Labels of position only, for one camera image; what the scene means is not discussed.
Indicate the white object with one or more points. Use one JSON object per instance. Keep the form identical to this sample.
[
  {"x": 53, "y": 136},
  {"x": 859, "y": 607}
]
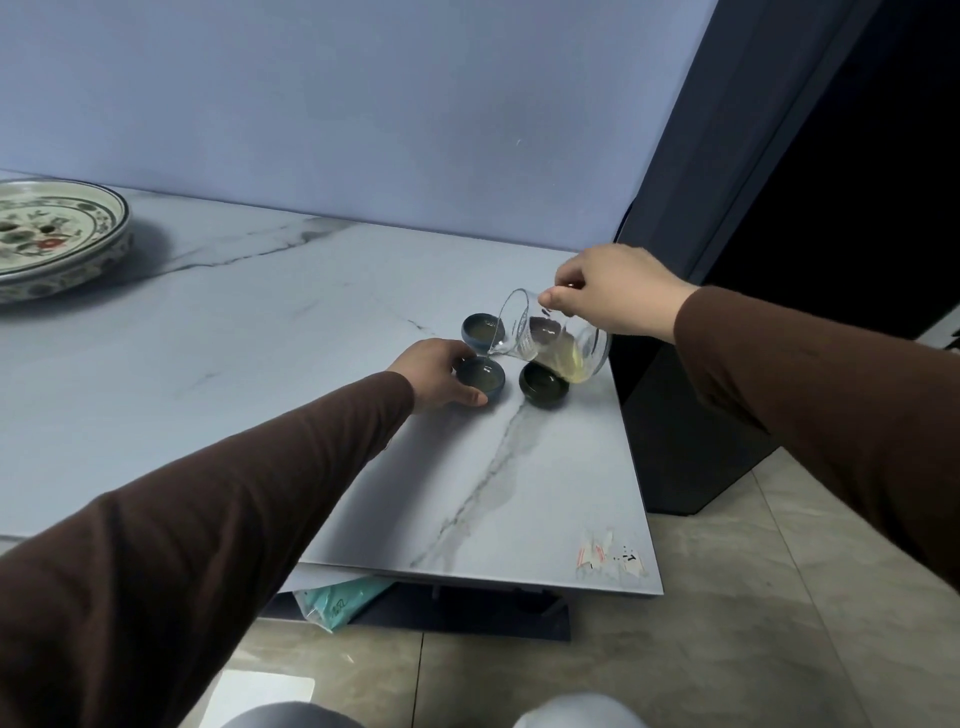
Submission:
[{"x": 943, "y": 330}]

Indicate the blue ceramic teacup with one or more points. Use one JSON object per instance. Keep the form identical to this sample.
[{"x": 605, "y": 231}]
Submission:
[
  {"x": 481, "y": 377},
  {"x": 480, "y": 330}
]

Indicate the floral painted ceramic plate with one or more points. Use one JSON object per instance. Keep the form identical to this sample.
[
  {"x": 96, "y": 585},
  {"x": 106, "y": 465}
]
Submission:
[{"x": 45, "y": 232}]

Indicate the dark green ceramic teacup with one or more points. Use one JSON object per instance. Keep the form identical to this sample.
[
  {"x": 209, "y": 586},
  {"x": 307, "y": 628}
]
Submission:
[{"x": 544, "y": 386}]

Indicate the person's right leg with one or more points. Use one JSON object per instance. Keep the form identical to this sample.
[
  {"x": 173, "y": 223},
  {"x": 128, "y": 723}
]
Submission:
[{"x": 581, "y": 712}]

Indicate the brown ceramic teacup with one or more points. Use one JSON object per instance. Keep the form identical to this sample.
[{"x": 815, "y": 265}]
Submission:
[{"x": 544, "y": 334}]

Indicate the person's right hand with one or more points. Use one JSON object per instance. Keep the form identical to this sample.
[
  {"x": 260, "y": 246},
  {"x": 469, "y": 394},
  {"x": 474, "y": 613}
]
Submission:
[{"x": 626, "y": 289}]

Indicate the dark table base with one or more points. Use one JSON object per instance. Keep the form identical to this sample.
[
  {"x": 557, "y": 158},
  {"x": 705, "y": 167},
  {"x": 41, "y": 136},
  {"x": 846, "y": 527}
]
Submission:
[{"x": 480, "y": 611}]

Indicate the person's leg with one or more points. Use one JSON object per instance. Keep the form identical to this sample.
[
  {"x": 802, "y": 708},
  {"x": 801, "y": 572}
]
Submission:
[
  {"x": 281, "y": 716},
  {"x": 581, "y": 712}
]

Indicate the dark grey cabinet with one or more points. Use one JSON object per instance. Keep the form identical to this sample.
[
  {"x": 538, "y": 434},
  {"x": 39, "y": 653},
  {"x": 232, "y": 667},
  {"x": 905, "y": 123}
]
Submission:
[{"x": 757, "y": 187}]

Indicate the teal plastic packet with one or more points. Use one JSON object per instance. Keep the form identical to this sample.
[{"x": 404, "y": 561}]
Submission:
[{"x": 341, "y": 604}]

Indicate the person's left leg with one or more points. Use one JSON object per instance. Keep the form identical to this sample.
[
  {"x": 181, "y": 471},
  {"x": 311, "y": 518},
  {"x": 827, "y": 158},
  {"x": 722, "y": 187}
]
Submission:
[{"x": 281, "y": 716}]

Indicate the person's left forearm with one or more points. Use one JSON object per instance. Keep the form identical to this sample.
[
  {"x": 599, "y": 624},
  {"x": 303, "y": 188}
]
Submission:
[{"x": 225, "y": 540}]

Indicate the clear glass tea pitcher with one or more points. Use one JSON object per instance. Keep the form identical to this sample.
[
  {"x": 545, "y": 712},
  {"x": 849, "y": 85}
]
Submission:
[{"x": 581, "y": 356}]

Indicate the person's right thumb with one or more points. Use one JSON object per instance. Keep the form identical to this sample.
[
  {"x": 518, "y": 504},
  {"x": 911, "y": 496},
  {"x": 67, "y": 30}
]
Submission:
[{"x": 559, "y": 299}]

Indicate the person's left hand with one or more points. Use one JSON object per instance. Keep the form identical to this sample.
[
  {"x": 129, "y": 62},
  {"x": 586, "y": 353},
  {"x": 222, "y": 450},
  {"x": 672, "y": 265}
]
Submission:
[{"x": 424, "y": 371}]

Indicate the person's right forearm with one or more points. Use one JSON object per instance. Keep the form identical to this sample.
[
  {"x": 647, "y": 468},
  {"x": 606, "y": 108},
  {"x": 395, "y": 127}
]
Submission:
[{"x": 817, "y": 397}]

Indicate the person's left thumb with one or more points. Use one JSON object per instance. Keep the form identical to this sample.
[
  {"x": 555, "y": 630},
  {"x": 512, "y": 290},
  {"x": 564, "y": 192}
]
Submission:
[{"x": 466, "y": 400}]

